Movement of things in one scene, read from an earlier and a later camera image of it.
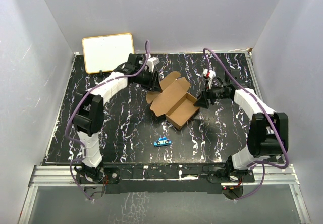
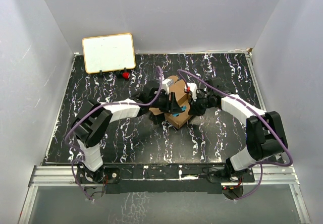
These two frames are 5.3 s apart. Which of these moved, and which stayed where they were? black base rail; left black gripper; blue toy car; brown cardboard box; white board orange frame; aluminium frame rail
Moved: blue toy car; left black gripper
Stayed: brown cardboard box; black base rail; white board orange frame; aluminium frame rail
